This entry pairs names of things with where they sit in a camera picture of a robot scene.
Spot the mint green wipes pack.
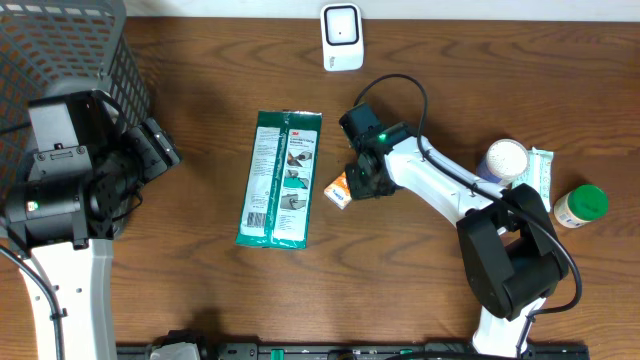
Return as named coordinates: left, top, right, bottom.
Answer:
left=511, top=147, right=554, bottom=213

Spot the orange Kleenex tissue pack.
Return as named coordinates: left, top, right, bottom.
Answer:
left=324, top=172, right=352, bottom=210

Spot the green lid cream jar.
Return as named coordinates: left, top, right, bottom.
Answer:
left=553, top=184, right=609, bottom=228

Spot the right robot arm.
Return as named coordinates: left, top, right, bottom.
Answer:
left=339, top=103, right=569, bottom=358

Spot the green white gloves package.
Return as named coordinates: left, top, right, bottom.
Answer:
left=235, top=111, right=323, bottom=250

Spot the white barcode scanner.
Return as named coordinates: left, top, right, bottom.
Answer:
left=320, top=3, right=364, bottom=72

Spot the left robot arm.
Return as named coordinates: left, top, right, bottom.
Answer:
left=2, top=90, right=182, bottom=359

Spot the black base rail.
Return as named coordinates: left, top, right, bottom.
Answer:
left=115, top=341, right=590, bottom=360

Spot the grey plastic mesh basket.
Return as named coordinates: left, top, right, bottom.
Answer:
left=1, top=1, right=150, bottom=209

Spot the white cotton swab tub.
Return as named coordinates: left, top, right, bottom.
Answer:
left=476, top=139, right=529, bottom=186

